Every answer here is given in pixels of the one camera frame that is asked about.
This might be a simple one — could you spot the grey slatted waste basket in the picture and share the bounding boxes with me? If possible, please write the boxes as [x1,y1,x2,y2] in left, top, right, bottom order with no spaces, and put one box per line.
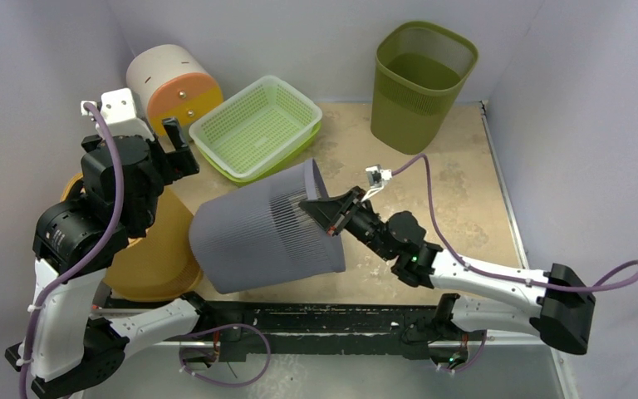
[189,158,346,294]

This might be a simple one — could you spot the yellow slatted waste basket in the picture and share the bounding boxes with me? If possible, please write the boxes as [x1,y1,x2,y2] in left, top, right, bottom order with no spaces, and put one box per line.
[60,173,204,303]

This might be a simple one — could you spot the olive green waste basket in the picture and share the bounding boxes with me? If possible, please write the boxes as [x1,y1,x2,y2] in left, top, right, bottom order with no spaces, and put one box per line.
[371,21,479,155]

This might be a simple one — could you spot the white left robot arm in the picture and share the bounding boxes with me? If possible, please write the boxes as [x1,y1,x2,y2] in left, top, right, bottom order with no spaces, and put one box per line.
[5,118,214,398]

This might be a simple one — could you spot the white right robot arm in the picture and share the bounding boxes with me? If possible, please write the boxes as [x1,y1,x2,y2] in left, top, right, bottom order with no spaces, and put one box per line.
[299,187,596,355]

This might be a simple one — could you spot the green solid tray underneath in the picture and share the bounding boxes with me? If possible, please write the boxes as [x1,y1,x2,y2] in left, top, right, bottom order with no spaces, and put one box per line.
[202,121,322,187]

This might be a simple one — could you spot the white drawer cabinet coloured fronts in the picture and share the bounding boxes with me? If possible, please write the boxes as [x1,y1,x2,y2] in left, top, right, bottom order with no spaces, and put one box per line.
[125,44,223,135]

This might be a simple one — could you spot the light green mesh tray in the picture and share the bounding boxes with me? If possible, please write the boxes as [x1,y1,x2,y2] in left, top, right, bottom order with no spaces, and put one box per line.
[189,75,322,180]

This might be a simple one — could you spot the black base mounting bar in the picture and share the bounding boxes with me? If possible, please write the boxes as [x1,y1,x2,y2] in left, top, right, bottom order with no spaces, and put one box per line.
[160,299,488,363]

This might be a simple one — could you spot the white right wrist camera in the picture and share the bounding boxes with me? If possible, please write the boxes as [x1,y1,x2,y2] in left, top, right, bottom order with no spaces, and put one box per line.
[366,165,393,190]

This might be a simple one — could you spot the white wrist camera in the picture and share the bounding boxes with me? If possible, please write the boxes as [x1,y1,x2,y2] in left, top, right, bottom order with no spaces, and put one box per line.
[366,165,393,190]
[81,87,155,141]

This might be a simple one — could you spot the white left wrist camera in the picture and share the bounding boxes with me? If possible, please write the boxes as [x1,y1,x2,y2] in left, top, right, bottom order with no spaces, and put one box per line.
[81,87,155,141]

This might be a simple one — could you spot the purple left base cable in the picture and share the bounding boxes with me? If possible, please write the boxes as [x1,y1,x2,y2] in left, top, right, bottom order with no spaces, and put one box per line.
[178,322,272,389]

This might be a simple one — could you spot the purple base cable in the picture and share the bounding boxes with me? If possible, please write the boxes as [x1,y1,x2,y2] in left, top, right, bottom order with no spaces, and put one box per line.
[178,322,272,389]
[434,321,494,376]

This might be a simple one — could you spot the aluminium frame rail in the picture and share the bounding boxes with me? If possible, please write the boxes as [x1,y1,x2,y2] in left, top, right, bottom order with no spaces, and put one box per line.
[79,307,567,348]

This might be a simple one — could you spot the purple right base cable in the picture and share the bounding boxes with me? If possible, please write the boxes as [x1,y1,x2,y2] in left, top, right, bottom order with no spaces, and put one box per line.
[434,321,494,376]

